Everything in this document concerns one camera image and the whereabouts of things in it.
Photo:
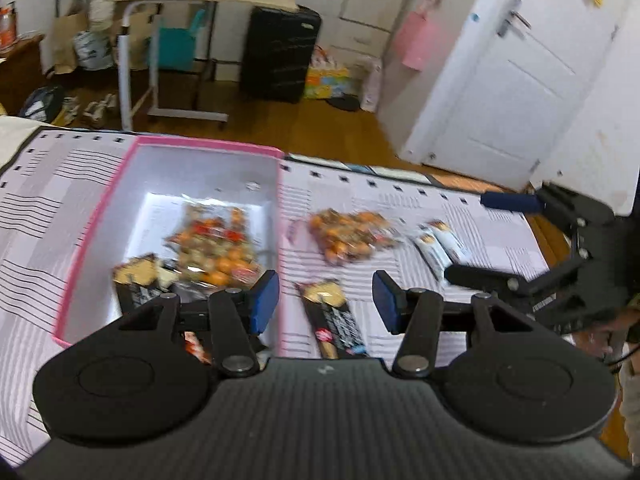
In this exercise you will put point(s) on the black snack packet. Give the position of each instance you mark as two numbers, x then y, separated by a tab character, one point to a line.
142	280
337	320

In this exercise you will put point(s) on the black suitcase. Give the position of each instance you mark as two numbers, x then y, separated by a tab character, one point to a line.
277	55

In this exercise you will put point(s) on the clear bag of brown nuts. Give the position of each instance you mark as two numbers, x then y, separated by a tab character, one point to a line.
350	235

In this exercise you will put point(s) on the black round floor object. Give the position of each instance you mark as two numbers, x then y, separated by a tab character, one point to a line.
345	103

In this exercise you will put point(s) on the pink cardboard box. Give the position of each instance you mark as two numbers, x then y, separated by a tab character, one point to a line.
105	240

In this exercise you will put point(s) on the pair of shoes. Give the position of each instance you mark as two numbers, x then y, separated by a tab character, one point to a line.
100	110

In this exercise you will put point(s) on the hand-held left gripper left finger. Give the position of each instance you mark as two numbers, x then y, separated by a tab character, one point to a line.
265	302

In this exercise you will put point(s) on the teal bag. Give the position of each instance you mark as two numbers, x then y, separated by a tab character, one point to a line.
175	45

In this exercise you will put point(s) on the white plastic bag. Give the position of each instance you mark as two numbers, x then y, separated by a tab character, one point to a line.
371	87

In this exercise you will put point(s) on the white snack bar packet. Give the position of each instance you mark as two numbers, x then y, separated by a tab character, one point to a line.
452	242
430	252

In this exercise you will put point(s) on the clear bag of mixed nuts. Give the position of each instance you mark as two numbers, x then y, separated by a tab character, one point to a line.
215	245

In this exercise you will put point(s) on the white wardrobe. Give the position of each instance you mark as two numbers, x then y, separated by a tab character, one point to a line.
360	0

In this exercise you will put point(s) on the white door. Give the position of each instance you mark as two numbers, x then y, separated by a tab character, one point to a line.
525	85

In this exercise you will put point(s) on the brown paper bag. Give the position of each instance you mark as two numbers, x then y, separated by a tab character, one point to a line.
137	32
67	42

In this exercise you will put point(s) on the person's right hand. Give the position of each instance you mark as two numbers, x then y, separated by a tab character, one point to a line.
611	335

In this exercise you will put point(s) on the light blue patterned bag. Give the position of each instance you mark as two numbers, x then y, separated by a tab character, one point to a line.
92	50

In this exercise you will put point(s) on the pink hanging bag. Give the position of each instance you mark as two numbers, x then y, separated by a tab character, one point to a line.
420	42

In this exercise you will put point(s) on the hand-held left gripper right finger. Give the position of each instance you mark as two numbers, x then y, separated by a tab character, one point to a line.
386	302

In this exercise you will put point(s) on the colourful gift bag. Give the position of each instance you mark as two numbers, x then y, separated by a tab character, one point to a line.
325	80

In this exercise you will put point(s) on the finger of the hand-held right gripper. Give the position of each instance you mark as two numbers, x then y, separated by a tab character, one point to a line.
480	277
510	201

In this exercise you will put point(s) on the red box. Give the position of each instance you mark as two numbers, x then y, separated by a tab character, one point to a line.
7	27

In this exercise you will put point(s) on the wooden cabinet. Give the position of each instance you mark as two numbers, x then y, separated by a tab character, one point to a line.
20	75

